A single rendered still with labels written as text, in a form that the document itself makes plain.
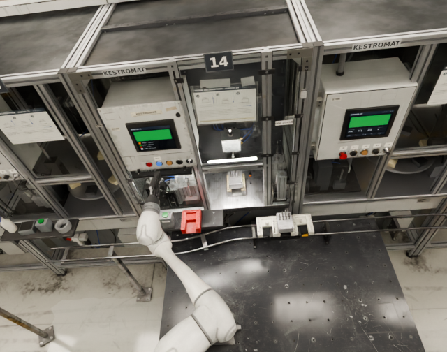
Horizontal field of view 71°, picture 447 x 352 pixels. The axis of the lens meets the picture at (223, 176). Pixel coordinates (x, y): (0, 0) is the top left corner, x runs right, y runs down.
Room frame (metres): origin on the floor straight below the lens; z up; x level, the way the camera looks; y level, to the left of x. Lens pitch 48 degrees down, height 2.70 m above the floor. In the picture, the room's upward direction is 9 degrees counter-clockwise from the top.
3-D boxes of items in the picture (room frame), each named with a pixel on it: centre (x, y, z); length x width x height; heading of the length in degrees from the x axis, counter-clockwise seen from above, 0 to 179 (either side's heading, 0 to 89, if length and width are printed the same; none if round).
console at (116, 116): (1.44, 0.34, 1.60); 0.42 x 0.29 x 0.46; 83
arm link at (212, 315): (0.41, 0.12, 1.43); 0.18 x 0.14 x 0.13; 32
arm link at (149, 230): (0.88, 0.41, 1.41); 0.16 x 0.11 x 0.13; 173
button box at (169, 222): (1.24, 0.42, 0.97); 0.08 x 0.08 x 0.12; 83
